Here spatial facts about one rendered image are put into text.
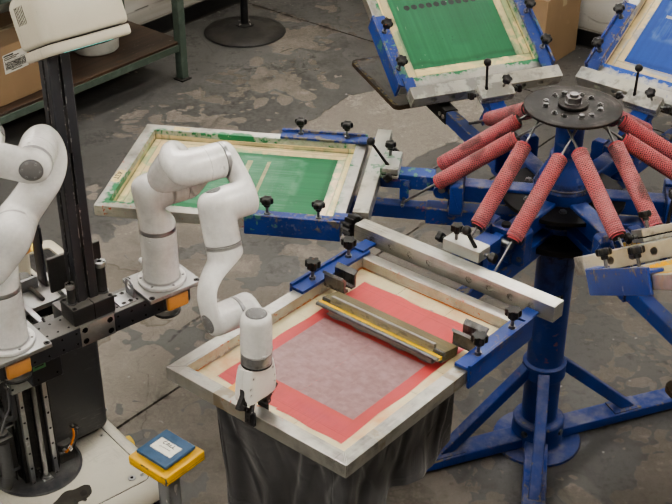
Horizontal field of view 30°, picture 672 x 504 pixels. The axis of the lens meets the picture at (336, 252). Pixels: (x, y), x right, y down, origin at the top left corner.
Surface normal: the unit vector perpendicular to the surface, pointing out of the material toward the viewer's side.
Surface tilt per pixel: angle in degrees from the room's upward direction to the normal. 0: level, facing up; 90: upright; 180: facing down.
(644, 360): 0
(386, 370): 2
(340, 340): 2
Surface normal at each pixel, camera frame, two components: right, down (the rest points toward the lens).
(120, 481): 0.00, -0.85
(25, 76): 0.79, 0.32
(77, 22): 0.58, -0.01
